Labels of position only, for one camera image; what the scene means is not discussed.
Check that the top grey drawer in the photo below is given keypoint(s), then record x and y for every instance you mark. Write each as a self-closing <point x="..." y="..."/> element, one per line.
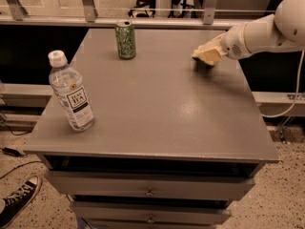
<point x="150" y="186"/>

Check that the metal railing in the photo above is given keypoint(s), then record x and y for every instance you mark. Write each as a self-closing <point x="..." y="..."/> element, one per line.
<point x="191" y="14"/>

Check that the clear plastic tea bottle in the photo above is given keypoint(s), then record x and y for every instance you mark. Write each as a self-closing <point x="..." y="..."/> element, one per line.
<point x="68" y="86"/>

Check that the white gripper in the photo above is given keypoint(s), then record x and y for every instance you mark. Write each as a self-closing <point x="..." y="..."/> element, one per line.
<point x="233" y="44"/>

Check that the yellow sponge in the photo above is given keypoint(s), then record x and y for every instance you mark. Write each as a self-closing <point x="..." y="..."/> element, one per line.
<point x="202" y="62"/>

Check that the green soda can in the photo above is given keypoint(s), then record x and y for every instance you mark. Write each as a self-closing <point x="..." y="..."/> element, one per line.
<point x="125" y="39"/>

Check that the black white sneaker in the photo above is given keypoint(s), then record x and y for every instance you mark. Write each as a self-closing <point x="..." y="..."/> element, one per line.
<point x="14" y="203"/>

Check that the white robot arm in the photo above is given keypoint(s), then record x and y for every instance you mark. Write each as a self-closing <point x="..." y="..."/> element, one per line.
<point x="283" y="31"/>

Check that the grey drawer cabinet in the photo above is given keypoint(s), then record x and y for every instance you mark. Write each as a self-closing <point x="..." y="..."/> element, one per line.
<point x="159" y="113"/>

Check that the grey drawer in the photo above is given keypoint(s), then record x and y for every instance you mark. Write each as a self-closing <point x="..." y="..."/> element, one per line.
<point x="150" y="186"/>
<point x="149" y="213"/>

